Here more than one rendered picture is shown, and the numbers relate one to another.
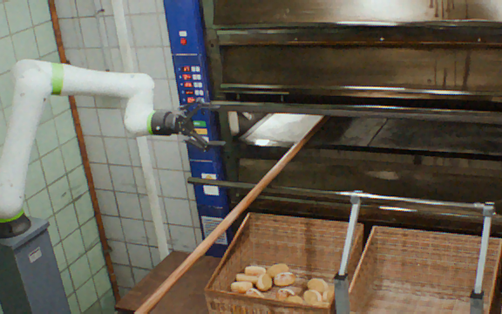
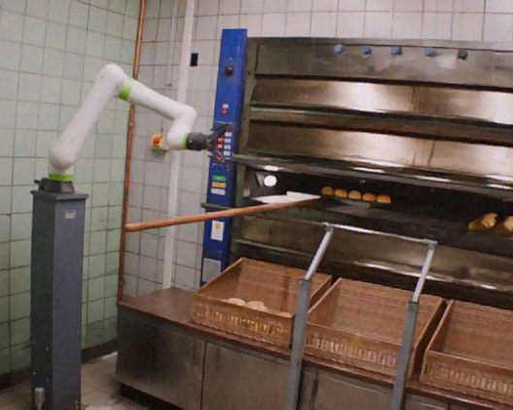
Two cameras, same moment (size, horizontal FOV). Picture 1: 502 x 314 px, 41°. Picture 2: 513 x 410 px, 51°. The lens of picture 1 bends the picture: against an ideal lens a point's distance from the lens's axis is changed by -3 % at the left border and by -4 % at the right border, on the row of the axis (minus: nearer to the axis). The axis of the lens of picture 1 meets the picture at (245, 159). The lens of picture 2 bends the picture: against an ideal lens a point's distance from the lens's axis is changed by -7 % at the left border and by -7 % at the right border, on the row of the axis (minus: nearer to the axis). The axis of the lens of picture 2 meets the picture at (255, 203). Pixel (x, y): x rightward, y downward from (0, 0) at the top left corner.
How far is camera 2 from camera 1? 0.82 m
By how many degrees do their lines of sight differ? 16
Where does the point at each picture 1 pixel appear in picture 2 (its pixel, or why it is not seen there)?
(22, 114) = (97, 92)
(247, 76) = (266, 143)
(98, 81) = (156, 99)
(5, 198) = (64, 148)
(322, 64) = (324, 141)
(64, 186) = (104, 214)
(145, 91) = (188, 116)
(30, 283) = (59, 234)
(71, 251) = (94, 268)
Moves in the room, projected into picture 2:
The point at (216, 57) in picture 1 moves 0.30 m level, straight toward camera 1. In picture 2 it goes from (246, 128) to (245, 127)
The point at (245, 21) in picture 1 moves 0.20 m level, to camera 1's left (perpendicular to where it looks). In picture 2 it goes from (274, 101) to (236, 98)
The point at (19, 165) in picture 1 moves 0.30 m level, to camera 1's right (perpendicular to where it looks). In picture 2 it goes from (83, 128) to (149, 133)
